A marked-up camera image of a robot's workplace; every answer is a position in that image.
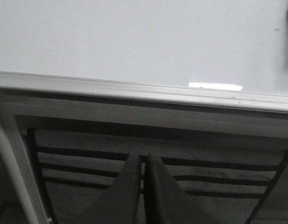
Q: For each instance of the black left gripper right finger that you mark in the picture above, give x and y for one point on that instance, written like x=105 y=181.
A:
x=165 y=201

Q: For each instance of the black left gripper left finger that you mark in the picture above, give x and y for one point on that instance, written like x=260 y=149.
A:
x=119 y=204

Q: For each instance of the grey metal whiteboard stand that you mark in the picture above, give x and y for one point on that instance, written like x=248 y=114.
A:
x=21 y=110

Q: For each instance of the white glossy whiteboard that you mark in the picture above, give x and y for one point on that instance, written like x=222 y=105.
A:
x=224 y=53

